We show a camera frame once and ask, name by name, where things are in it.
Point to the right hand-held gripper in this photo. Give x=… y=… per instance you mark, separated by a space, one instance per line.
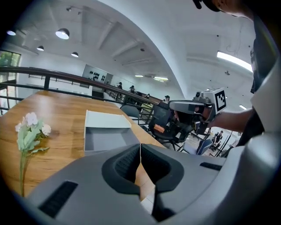
x=219 y=101

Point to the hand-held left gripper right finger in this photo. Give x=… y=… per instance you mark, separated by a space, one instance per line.
x=193 y=182

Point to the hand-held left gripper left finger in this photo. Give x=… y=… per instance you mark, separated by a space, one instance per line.
x=87 y=175

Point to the grey drawer box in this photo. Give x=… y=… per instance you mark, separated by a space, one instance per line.
x=107 y=138

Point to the person's right forearm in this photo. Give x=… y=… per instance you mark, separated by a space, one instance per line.
x=232 y=120

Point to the person's right hand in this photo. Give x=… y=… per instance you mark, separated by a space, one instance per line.
x=207 y=113

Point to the black office chair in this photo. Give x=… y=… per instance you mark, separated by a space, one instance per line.
x=169 y=127

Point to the orange box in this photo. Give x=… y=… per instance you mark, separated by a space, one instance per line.
x=159 y=128

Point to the blue chair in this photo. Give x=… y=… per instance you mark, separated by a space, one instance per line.
x=202 y=146

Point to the long ceiling light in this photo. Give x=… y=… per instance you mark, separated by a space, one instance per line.
x=235 y=60

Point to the white artificial flower bouquet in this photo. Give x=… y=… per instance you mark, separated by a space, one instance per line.
x=30 y=134

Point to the person's black clothing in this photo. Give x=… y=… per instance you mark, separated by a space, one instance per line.
x=263 y=55

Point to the wooden table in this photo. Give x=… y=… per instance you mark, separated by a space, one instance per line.
x=65 y=77

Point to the black pendant lamp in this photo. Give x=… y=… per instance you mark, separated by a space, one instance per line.
x=74 y=54
x=62 y=33
x=40 y=48
x=11 y=32

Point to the glass window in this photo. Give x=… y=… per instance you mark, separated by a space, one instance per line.
x=8 y=63

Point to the wall panel with black items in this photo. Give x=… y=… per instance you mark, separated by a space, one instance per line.
x=96 y=73

